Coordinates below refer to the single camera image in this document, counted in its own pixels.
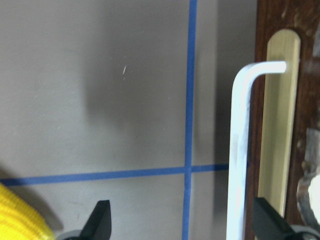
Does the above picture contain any yellow corn cob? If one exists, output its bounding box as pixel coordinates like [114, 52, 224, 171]
[0, 184, 56, 240]

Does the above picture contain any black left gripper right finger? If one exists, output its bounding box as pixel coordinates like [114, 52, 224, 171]
[252, 197, 300, 240]

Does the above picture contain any wooden drawer with white handle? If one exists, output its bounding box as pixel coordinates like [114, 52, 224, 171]
[226, 0, 320, 240]

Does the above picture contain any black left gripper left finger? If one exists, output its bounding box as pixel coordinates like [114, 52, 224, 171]
[79, 200, 112, 240]

